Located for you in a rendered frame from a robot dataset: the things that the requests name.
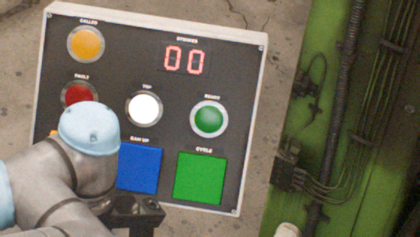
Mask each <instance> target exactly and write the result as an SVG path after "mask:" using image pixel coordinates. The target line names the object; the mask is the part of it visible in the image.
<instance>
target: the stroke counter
mask: <svg viewBox="0 0 420 237"><path fill-rule="evenodd" d="M170 49H173V50H178V55H177V58H174V57H169V56H168V55H169V50H170ZM193 53H202V51H199V50H193V52H192V51H190V55H189V60H191V61H189V62H188V66H187V70H188V71H189V72H191V73H195V74H198V73H199V72H202V68H203V63H200V62H203V58H204V53H202V57H201V61H195V60H192V55H193ZM180 55H181V49H179V48H178V47H173V46H171V47H170V48H167V49H166V57H168V58H166V60H165V65H164V67H166V69H169V70H176V69H178V67H179V60H177V59H179V56H180ZM168 59H173V60H177V61H176V67H167V61H168ZM191 62H194V63H199V64H200V67H199V71H196V70H191Z"/></svg>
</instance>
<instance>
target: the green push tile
mask: <svg viewBox="0 0 420 237"><path fill-rule="evenodd" d="M226 168H227V158H222V157H213V155H207V154H197V153H193V152H187V151H179V152H178V160H177V166H176V171H175V182H174V188H173V193H172V198H175V199H180V200H189V201H194V202H199V203H209V204H215V205H220V204H221V198H222V192H223V187H224V178H225V172H226Z"/></svg>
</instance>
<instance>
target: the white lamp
mask: <svg viewBox="0 0 420 237"><path fill-rule="evenodd" d="M130 114H131V115H132V118H133V119H134V120H135V121H137V122H141V123H148V122H151V121H153V120H154V119H155V118H156V115H157V114H158V105H157V103H156V101H155V100H154V99H153V98H152V97H149V96H148V95H146V94H141V95H137V97H135V98H134V99H133V100H132V101H131V103H130Z"/></svg>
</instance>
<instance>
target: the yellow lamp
mask: <svg viewBox="0 0 420 237"><path fill-rule="evenodd" d="M71 47H72V50H73V52H74V53H75V54H76V55H77V57H79V58H81V59H92V58H94V57H95V56H96V55H97V53H98V51H100V48H101V42H100V39H98V37H97V35H96V34H95V33H94V32H93V31H88V30H82V31H78V32H77V33H76V34H75V35H74V36H73V39H72V41H71Z"/></svg>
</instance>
